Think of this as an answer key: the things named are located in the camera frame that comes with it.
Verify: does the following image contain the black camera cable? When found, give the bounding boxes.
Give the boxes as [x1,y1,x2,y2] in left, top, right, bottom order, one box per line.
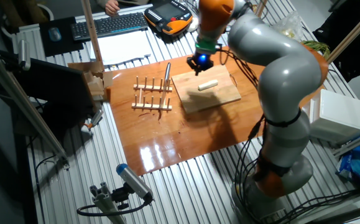
[76,198,153,217]

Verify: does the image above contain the clamp with orange tip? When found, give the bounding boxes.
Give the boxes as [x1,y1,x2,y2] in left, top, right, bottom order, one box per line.
[80,109,104,133]

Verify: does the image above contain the small white rounded object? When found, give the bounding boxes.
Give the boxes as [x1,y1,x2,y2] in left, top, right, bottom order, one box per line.
[187,17,200,33]

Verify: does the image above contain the silver camera with blue end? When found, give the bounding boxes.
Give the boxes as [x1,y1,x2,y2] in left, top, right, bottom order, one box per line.
[116,163,154,202]

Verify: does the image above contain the white foam box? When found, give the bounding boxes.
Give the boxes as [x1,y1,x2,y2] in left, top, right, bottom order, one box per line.
[303,89,360,144]

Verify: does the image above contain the person's bare hand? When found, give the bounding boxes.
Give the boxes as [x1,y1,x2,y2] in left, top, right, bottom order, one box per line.
[104,0,121,17]

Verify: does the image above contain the light wooden cutting board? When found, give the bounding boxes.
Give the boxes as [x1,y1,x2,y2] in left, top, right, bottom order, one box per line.
[171,64,242,115]

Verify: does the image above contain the aluminium profile bar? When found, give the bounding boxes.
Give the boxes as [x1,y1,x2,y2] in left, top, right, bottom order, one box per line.
[333,127,360,158]

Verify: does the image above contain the wooden frame post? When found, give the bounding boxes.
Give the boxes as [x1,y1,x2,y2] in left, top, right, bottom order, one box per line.
[80,0,103,63]
[325,2,360,65]
[254,0,269,18]

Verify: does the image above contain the silver handled kitchen knife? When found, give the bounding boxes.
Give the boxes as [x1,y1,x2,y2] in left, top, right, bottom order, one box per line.
[158,62,172,121]

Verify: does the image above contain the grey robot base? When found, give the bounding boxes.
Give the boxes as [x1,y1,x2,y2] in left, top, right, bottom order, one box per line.
[231,174,292,224]

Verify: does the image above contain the orange and black teach pendant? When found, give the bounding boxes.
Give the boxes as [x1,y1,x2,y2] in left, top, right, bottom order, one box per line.
[144,0,194,36]

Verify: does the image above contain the glossy brown wooden board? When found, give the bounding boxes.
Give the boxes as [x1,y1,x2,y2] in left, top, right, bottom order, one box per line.
[106,46,326,177]

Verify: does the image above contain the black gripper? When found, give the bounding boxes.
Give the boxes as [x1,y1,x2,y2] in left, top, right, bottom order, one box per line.
[187,52,215,77]

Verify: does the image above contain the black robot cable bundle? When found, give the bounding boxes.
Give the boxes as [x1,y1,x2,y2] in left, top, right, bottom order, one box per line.
[219,46,267,224]

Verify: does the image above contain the white paper sheet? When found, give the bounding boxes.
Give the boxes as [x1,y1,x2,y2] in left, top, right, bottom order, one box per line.
[89,29,152,66]

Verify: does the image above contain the black cables on table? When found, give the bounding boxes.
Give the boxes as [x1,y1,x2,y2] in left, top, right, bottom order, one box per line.
[275,189,360,224]

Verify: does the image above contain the black mouse pad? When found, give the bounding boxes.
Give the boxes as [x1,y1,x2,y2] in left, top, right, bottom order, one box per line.
[39,16,85,58]

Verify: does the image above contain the brown cardboard box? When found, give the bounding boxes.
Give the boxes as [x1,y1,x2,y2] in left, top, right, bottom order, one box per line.
[67,61,114,103]

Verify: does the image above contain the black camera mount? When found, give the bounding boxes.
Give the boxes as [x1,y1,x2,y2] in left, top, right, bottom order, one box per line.
[111,183,131,210]

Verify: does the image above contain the green wrist adapter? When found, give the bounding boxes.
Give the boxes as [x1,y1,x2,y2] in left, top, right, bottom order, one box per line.
[195,39,218,55]

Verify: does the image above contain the wooden peg rack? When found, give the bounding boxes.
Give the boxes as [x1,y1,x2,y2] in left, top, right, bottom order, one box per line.
[131,75,173,112]

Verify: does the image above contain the clear bag of chopped scallions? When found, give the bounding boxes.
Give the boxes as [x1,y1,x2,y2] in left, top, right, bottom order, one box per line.
[271,11,305,41]

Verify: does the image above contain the white scallion stalk piece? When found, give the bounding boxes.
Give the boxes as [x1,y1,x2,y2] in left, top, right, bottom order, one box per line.
[197,79,219,91]

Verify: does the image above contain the beige sleeved forearm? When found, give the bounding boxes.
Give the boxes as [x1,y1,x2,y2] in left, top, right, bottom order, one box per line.
[96,0,152,9]

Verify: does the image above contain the short aluminium profile stand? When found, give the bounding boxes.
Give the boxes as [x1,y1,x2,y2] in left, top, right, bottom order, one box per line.
[89,182,127,224]

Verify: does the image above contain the green scallion bunch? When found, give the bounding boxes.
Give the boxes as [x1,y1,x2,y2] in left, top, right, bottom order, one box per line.
[300,40,331,60]

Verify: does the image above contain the black monitor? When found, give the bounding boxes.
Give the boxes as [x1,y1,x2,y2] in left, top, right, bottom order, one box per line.
[0,49,97,128]

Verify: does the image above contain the grey computer mouse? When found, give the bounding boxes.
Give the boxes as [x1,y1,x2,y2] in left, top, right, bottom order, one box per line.
[48,27,62,42]

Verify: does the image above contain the black computer keyboard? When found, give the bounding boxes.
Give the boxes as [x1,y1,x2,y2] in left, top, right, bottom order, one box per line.
[70,11,149,42]

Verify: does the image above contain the long aluminium frame bar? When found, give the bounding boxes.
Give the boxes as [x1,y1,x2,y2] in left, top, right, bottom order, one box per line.
[0,43,71,170]

